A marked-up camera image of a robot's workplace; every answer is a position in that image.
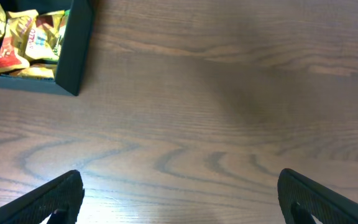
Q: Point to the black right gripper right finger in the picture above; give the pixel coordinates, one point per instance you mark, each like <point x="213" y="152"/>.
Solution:
<point x="303" y="200"/>

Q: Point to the yellow chocolate cake snack packet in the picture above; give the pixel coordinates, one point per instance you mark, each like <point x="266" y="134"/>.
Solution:
<point x="43" y="37"/>

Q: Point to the green pandan cake snack packet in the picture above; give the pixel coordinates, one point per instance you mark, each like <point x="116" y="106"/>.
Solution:
<point x="61" y="33"/>

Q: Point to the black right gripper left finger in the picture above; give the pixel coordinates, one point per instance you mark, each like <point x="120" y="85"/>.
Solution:
<point x="57" y="201"/>

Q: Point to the orange cracker snack packet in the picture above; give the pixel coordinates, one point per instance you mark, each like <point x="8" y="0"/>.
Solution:
<point x="37" y="71"/>

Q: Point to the dark green box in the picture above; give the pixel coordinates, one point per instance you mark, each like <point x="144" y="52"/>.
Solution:
<point x="71" y="65"/>

